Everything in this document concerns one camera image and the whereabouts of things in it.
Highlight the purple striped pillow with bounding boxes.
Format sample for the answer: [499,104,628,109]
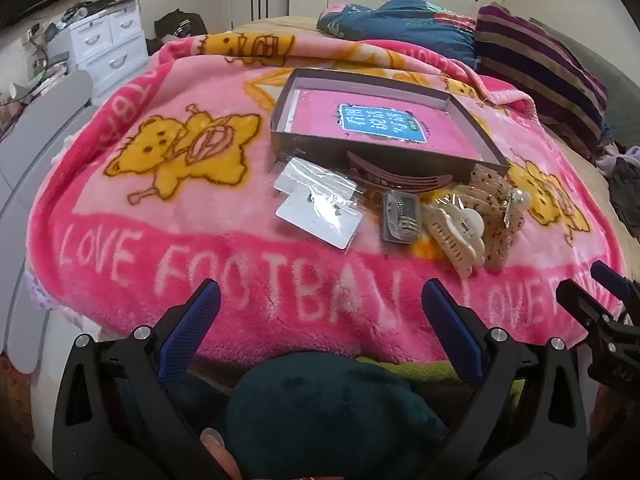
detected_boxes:
[472,4,608,161]

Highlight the grey rectangular hair clip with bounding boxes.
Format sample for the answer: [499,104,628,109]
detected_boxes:
[382,190,422,245]

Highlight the pile of clothes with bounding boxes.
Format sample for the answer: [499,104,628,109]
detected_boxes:
[595,142,640,226]

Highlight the blue floral quilt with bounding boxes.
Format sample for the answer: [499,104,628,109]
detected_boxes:
[317,0,481,68]

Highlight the white drawer cabinet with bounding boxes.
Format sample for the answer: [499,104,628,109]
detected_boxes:
[65,0,150,101]

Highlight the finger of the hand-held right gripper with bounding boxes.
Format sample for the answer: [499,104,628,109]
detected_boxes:
[590,261,640,321]
[556,280,632,395]

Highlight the cluttered desk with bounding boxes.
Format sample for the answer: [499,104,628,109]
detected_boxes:
[0,2,76,111]

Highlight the shallow cardboard box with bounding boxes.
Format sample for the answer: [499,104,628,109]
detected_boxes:
[270,67,512,181]

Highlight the green cloth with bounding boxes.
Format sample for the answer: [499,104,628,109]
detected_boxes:
[355,356,526,401]

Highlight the grey padded headboard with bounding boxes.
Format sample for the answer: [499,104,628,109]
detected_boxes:
[530,17,640,136]

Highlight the white claw hair clip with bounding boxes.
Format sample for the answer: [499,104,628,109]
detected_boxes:
[424,202,486,279]

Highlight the pink book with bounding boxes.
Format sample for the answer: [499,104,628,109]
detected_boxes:
[290,87,493,158]

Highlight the black bag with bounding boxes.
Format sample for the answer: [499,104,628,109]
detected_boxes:
[154,9,208,43]

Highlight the pearl hair pin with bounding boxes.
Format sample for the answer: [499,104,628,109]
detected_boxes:
[502,191,532,228]

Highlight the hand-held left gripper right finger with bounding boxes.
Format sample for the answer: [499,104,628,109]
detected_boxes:
[422,279,588,480]

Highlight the person's left hand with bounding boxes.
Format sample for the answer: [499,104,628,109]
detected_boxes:
[200,428,246,480]

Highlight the pink bear printed blanket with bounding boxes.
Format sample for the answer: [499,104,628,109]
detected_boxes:
[25,30,626,366]

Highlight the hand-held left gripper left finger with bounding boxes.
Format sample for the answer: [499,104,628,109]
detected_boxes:
[51,279,236,480]

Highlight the cream dotted claw hair clip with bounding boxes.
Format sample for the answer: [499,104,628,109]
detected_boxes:
[452,185,508,273]

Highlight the grey scalloped bed frame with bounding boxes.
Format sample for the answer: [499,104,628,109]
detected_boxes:
[0,67,96,371]

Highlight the brown dotted sheer hair clip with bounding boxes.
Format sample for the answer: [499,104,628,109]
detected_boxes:
[470,164,526,261]

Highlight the beige bed sheet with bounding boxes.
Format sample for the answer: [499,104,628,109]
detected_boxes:
[232,15,331,41]

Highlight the dark teal fleece clothing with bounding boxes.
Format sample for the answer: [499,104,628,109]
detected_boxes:
[165,352,451,480]

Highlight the maroon hair clip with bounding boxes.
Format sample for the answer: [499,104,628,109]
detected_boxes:
[346,150,455,193]

